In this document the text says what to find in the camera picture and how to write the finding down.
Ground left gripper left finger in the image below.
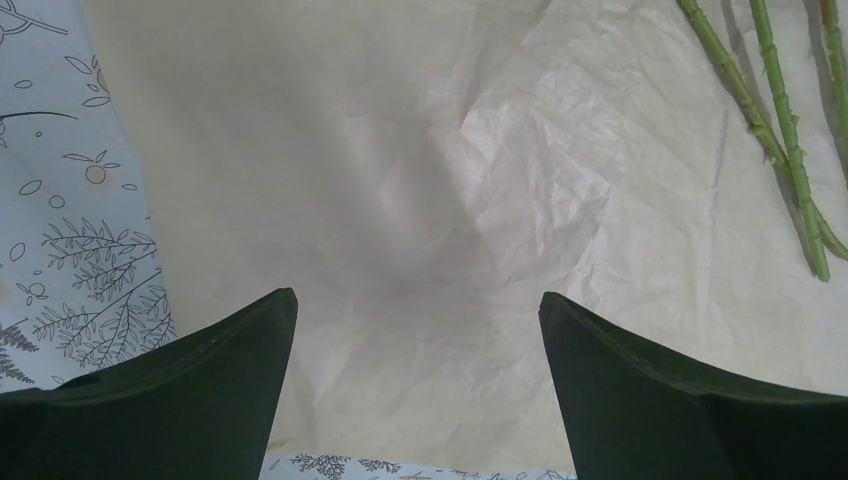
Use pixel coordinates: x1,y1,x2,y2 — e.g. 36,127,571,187
1,288,298,479

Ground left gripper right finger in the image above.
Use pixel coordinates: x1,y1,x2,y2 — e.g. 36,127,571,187
539,292,847,479

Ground pink rose stems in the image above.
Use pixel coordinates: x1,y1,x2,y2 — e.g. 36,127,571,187
677,1,847,283

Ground beige orange wrapping paper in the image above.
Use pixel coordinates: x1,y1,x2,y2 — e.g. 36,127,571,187
84,1,847,472

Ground floral table cloth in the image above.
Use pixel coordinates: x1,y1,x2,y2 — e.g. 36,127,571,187
1,1,575,479

